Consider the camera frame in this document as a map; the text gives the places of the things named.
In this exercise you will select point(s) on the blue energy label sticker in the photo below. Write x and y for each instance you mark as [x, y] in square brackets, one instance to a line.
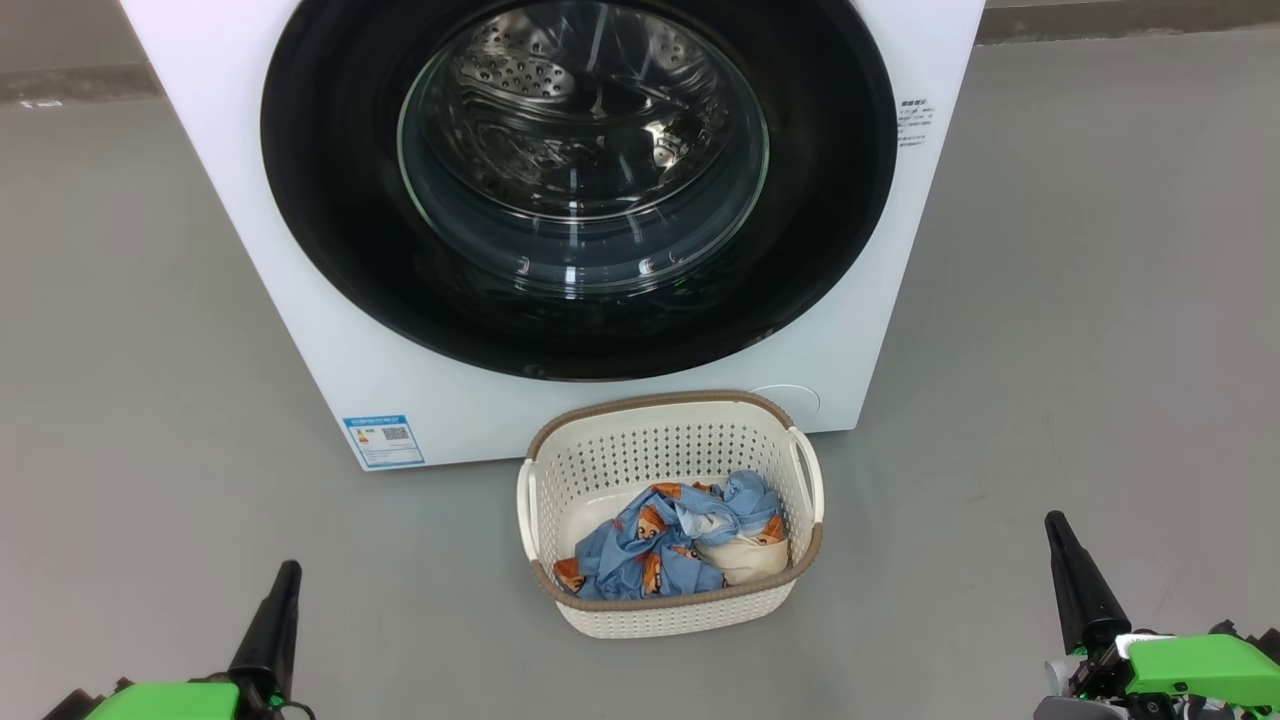
[383, 440]

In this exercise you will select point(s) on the cream perforated laundry basket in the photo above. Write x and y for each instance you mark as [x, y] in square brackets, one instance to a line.
[650, 450]

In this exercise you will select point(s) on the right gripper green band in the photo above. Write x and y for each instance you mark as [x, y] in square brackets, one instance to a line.
[1200, 665]

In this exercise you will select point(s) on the round white filter cover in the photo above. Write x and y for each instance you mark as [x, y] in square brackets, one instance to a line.
[802, 398]

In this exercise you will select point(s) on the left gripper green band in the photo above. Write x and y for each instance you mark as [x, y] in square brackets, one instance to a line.
[165, 702]

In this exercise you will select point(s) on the cream garment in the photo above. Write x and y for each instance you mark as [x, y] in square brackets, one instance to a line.
[745, 562]

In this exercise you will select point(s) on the blue bear print garment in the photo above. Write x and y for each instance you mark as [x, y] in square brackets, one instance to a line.
[620, 550]

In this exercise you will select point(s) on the white front-load washing machine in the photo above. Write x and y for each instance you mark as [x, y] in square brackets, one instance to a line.
[300, 380]

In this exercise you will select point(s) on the washing machine glass door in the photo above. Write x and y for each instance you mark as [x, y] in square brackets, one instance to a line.
[330, 200]

